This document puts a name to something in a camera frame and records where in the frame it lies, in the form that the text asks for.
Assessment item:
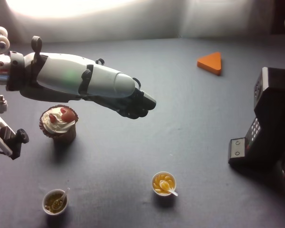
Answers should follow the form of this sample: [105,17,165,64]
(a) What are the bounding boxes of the toy cupcake with heart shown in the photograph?
[39,104,79,144]

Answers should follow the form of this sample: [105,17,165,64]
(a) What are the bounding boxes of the small bowl of orange soup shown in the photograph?
[152,171,179,197]

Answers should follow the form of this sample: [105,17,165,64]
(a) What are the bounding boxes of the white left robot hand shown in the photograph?
[21,35,157,119]

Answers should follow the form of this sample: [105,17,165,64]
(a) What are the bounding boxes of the grey table cloth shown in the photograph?
[0,38,285,228]

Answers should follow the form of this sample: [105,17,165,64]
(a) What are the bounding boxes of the white backdrop cloth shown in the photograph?
[0,0,274,45]

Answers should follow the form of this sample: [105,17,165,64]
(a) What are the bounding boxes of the orange triangle block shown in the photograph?
[197,51,222,77]

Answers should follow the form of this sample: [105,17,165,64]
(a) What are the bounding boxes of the black walkie-talkie toy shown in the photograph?
[228,66,285,170]

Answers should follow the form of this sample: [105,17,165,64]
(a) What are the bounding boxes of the small bowl of green soup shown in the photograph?
[42,187,71,216]

